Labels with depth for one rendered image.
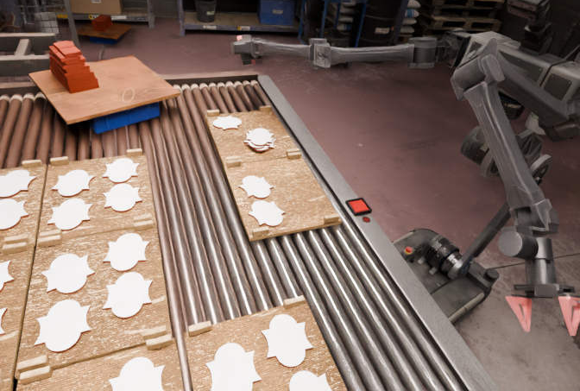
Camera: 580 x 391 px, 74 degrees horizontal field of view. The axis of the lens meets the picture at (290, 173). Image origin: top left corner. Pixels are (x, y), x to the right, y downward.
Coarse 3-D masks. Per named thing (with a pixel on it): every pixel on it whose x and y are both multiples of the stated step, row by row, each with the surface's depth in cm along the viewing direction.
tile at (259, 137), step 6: (252, 132) 173; (258, 132) 174; (264, 132) 174; (246, 138) 169; (252, 138) 169; (258, 138) 170; (264, 138) 170; (270, 138) 171; (258, 144) 166; (264, 144) 167
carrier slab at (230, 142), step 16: (240, 112) 193; (256, 112) 195; (272, 112) 197; (240, 128) 182; (256, 128) 184; (272, 128) 185; (224, 144) 170; (240, 144) 171; (288, 144) 176; (224, 160) 161; (256, 160) 164
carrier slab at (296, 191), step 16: (272, 160) 165; (288, 160) 166; (240, 176) 154; (256, 176) 155; (272, 176) 156; (288, 176) 157; (304, 176) 158; (240, 192) 146; (272, 192) 148; (288, 192) 149; (304, 192) 150; (320, 192) 152; (240, 208) 140; (288, 208) 142; (304, 208) 143; (320, 208) 144; (256, 224) 134; (288, 224) 136; (304, 224) 137; (320, 224) 138
